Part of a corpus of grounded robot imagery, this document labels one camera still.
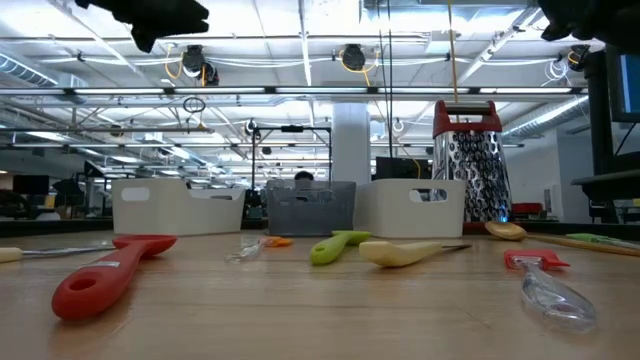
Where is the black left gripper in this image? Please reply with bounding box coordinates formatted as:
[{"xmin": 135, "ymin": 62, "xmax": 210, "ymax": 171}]
[{"xmin": 74, "ymin": 0, "xmax": 211, "ymax": 54}]

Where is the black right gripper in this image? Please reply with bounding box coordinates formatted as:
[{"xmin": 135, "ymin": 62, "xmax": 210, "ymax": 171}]
[{"xmin": 536, "ymin": 0, "xmax": 640, "ymax": 49}]

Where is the golden spoon wooden handle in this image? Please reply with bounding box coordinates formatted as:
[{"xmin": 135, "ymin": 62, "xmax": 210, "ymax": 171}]
[{"xmin": 484, "ymin": 220, "xmax": 640, "ymax": 258}]

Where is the green spatula clear handle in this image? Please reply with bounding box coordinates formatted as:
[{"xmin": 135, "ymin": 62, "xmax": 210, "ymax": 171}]
[{"xmin": 565, "ymin": 232, "xmax": 640, "ymax": 251}]

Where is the red spatula clear handle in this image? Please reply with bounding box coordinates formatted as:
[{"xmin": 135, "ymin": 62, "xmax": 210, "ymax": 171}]
[{"xmin": 503, "ymin": 248, "xmax": 599, "ymax": 335}]

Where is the orange spatula clear handle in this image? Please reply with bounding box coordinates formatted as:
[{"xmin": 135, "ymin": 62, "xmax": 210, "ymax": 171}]
[{"xmin": 224, "ymin": 235, "xmax": 295, "ymax": 265}]

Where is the green silicone spoon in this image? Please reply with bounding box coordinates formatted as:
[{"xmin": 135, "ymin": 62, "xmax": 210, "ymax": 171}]
[{"xmin": 309, "ymin": 229, "xmax": 373, "ymax": 267}]

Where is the red silicone spoon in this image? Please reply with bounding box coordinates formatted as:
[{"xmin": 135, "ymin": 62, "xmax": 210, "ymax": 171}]
[{"xmin": 51, "ymin": 234, "xmax": 179, "ymax": 322}]

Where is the black computer monitor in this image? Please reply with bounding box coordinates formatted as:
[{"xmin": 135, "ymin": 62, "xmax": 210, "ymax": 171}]
[{"xmin": 603, "ymin": 43, "xmax": 640, "ymax": 124}]

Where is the long ceiling light bar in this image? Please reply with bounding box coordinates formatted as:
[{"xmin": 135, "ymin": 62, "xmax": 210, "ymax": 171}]
[{"xmin": 0, "ymin": 85, "xmax": 589, "ymax": 97}]

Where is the grey monitor desk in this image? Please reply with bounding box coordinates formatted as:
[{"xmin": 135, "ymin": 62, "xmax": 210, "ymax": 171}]
[{"xmin": 571, "ymin": 168, "xmax": 640, "ymax": 224}]

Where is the red background box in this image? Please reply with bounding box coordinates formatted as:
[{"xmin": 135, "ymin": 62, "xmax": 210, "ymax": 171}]
[{"xmin": 511, "ymin": 201, "xmax": 545, "ymax": 217}]

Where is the white plastic storage bin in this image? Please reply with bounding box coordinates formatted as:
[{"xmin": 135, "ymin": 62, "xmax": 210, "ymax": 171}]
[
  {"xmin": 353, "ymin": 178, "xmax": 468, "ymax": 240},
  {"xmin": 110, "ymin": 177, "xmax": 247, "ymax": 237}
]

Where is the white building column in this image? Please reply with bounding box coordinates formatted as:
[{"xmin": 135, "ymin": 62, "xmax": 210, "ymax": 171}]
[{"xmin": 331, "ymin": 102, "xmax": 372, "ymax": 187}]

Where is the dark background monitor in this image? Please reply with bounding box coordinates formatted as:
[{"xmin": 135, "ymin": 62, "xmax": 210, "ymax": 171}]
[{"xmin": 374, "ymin": 156, "xmax": 433, "ymax": 182}]

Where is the grey translucent plastic bin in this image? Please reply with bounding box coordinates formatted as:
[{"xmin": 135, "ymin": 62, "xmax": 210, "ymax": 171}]
[{"xmin": 265, "ymin": 179, "xmax": 358, "ymax": 238}]

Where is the black ceiling cable reel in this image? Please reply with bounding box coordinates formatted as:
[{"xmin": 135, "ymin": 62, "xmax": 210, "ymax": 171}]
[
  {"xmin": 566, "ymin": 44, "xmax": 592, "ymax": 72},
  {"xmin": 180, "ymin": 44, "xmax": 221, "ymax": 87},
  {"xmin": 339, "ymin": 43, "xmax": 380, "ymax": 86}
]

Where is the silver ventilation duct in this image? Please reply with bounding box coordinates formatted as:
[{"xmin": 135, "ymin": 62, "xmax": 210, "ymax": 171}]
[{"xmin": 501, "ymin": 94, "xmax": 591, "ymax": 140}]

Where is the long yellow cable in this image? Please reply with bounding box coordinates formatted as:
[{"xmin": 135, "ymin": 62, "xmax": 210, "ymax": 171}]
[{"xmin": 446, "ymin": 0, "xmax": 460, "ymax": 104}]

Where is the black background stand frame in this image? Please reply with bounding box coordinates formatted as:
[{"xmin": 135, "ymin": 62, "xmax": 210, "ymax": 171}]
[{"xmin": 250, "ymin": 124, "xmax": 333, "ymax": 190}]

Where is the steel box grater red handle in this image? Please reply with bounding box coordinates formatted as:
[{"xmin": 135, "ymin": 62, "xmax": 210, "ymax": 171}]
[{"xmin": 431, "ymin": 99, "xmax": 515, "ymax": 235}]

